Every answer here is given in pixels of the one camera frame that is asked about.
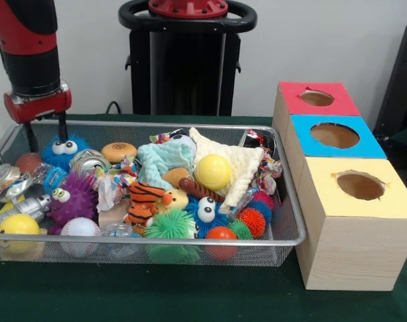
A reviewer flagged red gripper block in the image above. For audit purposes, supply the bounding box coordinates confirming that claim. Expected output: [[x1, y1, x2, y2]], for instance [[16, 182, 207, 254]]
[[3, 89, 72, 154]]

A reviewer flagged blue spiky toy with eyes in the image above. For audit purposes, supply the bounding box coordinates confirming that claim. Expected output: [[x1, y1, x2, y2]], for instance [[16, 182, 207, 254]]
[[42, 135, 90, 172]]

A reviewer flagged crushed clear bottle blue label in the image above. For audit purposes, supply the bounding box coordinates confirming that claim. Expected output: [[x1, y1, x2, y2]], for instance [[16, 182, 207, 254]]
[[32, 163, 70, 195]]

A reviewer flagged shallow metal mesh bin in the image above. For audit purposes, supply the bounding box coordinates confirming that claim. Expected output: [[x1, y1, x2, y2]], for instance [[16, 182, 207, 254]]
[[0, 119, 307, 268]]

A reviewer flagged wooden box with three holes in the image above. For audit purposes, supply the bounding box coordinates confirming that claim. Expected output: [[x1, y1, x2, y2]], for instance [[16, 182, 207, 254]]
[[272, 80, 407, 291]]

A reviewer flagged toy hamburger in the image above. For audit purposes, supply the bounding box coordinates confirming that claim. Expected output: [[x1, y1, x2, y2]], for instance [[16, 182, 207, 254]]
[[101, 142, 138, 164]]

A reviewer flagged purple spiky toy with eyes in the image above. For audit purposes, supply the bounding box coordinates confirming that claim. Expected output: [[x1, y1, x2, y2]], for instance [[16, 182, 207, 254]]
[[47, 172, 100, 235]]

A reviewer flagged yellow smiley ball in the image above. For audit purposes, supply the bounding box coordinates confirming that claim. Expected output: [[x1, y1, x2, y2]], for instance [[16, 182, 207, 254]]
[[0, 213, 42, 253]]

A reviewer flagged white baseball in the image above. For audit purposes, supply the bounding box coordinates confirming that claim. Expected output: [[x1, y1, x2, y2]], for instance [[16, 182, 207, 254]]
[[60, 217, 101, 258]]

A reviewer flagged light teal muslin cloth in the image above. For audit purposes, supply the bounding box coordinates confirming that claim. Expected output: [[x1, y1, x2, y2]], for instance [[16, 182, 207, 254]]
[[137, 140, 196, 191]]

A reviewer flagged orange striped tiger plush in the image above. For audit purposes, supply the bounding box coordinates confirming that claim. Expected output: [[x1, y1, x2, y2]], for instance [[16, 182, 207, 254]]
[[123, 182, 167, 227]]

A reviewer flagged green spiky ball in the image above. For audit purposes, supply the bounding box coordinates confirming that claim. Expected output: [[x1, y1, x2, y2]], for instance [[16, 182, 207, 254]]
[[143, 207, 200, 264]]

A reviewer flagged yellow tennis ball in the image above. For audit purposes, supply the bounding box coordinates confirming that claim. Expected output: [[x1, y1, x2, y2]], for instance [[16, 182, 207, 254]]
[[194, 154, 233, 189]]

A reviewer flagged cream muslin cloth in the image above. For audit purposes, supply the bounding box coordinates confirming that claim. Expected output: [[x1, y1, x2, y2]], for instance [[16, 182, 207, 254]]
[[188, 127, 265, 215]]

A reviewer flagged orange red ball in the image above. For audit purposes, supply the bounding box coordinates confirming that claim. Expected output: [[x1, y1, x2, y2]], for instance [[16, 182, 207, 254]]
[[205, 226, 238, 262]]

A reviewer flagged black chair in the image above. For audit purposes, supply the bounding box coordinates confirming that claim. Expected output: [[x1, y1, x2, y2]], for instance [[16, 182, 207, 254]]
[[373, 22, 407, 135]]

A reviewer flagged black cable loop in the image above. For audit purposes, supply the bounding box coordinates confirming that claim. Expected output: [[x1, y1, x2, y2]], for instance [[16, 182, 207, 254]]
[[105, 100, 123, 115]]

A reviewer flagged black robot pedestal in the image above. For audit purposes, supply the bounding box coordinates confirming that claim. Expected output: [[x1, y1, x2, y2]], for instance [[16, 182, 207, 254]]
[[118, 0, 258, 117]]

